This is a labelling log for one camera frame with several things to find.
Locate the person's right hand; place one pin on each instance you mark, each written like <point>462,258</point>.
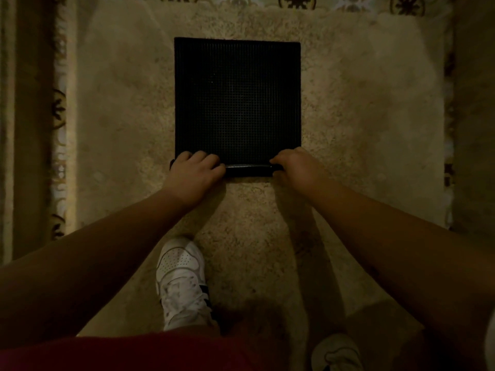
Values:
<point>299,169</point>

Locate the person's left hand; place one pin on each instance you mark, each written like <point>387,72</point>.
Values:
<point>191,179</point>

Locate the person's right fingers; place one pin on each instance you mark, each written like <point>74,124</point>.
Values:
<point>288,157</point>

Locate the person's left fingers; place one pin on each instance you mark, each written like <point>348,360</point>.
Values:
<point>201,160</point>

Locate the black rubber mat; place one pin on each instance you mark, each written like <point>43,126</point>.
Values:
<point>236,104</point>

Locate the person's right forearm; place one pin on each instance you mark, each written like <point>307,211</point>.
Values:
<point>406,258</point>

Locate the person's left forearm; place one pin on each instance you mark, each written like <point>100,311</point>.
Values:
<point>89,266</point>

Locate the beige shaggy rug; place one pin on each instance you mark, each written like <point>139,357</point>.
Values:
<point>367,131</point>

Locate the white left sneaker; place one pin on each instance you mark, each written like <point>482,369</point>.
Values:
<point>181,282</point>

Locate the white sneaker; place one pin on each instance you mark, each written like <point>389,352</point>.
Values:
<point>336,353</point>
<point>181,282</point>

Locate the white right sneaker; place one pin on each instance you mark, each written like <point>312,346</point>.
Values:
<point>336,353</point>

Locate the red garment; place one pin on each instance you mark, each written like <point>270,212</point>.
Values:
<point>135,353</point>

